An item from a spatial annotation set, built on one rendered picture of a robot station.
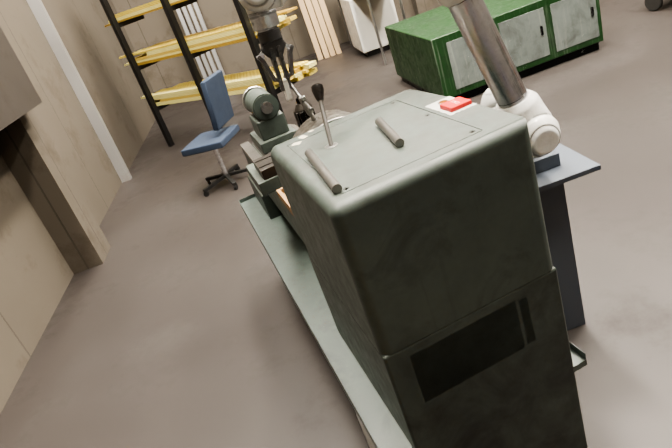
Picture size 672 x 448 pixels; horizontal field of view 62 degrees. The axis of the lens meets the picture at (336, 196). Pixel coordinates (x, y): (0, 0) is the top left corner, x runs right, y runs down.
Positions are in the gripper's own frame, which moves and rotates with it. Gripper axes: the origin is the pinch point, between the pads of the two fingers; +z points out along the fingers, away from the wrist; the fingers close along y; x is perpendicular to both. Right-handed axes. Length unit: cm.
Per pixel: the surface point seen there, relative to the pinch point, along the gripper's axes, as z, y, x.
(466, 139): 8, -17, 80
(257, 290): 131, 30, -122
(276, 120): 31, -10, -94
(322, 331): 80, 19, 19
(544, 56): 104, -302, -260
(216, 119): 64, 2, -316
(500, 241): 33, -18, 84
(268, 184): 42, 12, -38
